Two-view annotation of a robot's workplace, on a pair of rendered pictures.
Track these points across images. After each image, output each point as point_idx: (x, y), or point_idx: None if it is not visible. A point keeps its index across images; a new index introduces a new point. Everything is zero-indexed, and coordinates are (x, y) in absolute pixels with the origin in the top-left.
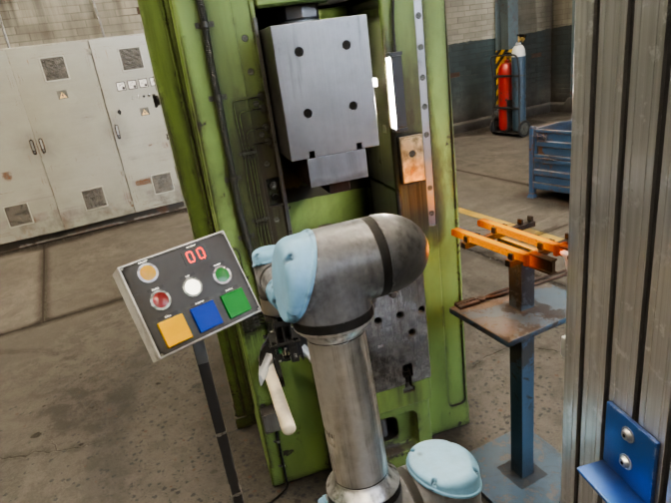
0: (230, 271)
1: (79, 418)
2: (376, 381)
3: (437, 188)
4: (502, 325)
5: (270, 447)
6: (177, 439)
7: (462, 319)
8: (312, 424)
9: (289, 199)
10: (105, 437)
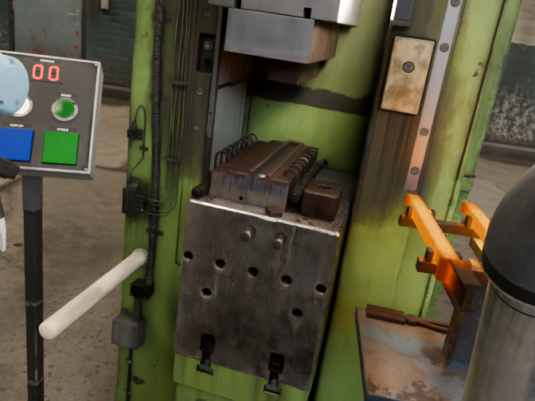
0: (76, 110)
1: (56, 250)
2: (230, 352)
3: (437, 138)
4: (392, 367)
5: (120, 362)
6: (95, 311)
7: (357, 330)
8: (172, 365)
9: (270, 95)
10: (53, 275)
